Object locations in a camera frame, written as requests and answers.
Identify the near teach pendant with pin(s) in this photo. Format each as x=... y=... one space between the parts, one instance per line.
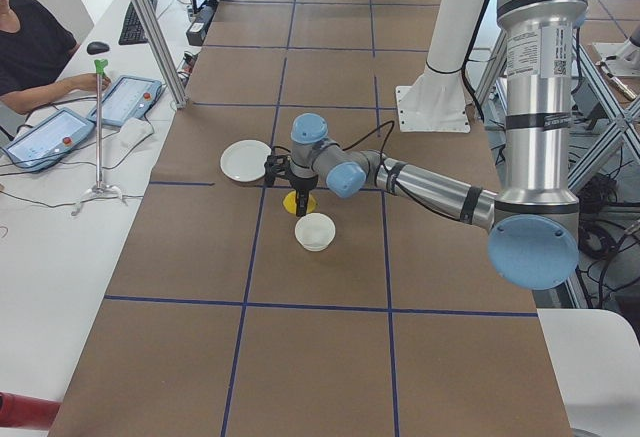
x=49 y=141

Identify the white cloth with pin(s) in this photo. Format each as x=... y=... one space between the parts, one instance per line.
x=133 y=132

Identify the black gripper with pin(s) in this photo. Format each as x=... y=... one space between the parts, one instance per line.
x=303 y=184

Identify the seated person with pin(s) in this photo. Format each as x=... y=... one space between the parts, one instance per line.
x=35 y=49

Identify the white bowl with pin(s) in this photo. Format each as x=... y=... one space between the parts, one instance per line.
x=315 y=231

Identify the aluminium frame post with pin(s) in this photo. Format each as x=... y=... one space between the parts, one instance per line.
x=160 y=51

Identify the metal stand with green clip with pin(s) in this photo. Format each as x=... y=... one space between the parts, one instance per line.
x=100 y=189

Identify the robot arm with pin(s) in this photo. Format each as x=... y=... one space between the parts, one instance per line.
x=532 y=222

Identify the far teach pendant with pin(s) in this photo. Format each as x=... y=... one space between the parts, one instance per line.
x=129 y=97

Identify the black computer mouse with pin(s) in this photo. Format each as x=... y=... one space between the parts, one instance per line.
x=97 y=47

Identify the yellow lemon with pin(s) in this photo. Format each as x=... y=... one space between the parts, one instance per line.
x=289 y=203

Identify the black box device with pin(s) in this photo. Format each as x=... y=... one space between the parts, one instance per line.
x=198 y=29

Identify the white plate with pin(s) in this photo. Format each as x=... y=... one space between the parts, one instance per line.
x=243 y=161

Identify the red cylinder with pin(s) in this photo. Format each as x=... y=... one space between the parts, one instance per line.
x=24 y=412

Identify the white pedestal column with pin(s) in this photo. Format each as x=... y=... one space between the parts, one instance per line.
x=436 y=101

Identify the black keyboard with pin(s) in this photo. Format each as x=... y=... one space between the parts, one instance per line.
x=132 y=31

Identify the teach pendant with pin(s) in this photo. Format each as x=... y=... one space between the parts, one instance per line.
x=129 y=97
x=49 y=141

